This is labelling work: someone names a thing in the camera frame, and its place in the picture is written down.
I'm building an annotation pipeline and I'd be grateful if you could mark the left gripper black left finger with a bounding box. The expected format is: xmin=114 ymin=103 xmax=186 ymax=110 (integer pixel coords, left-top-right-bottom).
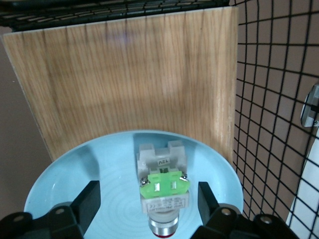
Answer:
xmin=0 ymin=180 xmax=102 ymax=239

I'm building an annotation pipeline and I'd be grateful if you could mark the brown table cover sheet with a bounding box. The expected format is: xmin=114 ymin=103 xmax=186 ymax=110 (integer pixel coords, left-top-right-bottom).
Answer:
xmin=0 ymin=0 xmax=319 ymax=225

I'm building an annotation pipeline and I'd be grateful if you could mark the white table edge rail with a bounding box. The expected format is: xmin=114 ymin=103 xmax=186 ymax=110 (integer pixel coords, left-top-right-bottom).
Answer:
xmin=286 ymin=129 xmax=319 ymax=226

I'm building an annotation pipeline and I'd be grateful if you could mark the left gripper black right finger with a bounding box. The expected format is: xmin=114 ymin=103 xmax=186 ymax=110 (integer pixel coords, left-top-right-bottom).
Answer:
xmin=193 ymin=181 xmax=299 ymax=239

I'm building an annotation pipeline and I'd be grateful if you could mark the light blue round plate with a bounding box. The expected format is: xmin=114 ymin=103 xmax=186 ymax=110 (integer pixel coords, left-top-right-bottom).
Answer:
xmin=24 ymin=128 xmax=244 ymax=239

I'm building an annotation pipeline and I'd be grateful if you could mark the wooden board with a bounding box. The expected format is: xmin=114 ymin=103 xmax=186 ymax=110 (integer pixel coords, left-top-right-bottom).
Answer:
xmin=1 ymin=7 xmax=239 ymax=162

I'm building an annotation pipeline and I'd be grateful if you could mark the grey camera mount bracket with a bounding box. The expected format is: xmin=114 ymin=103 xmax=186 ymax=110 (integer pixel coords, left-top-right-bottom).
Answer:
xmin=301 ymin=83 xmax=319 ymax=128

